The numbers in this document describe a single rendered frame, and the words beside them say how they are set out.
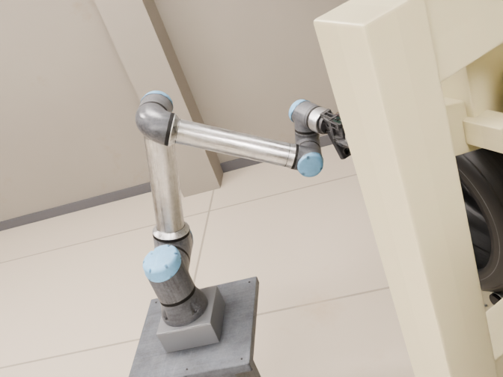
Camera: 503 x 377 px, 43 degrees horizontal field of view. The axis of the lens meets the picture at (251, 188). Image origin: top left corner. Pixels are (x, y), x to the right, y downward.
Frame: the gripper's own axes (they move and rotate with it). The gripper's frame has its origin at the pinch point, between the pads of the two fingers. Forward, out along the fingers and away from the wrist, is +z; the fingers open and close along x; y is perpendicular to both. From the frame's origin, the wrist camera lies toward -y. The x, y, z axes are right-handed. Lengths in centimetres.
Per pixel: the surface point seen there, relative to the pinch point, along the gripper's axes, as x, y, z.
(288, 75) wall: 109, -88, -216
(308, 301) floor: 1, -133, -76
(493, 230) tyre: -13, 6, 60
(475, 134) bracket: -35, 53, 76
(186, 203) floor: 9, -152, -240
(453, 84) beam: -34, 61, 70
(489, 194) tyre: -12, 16, 59
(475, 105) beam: -33, 57, 74
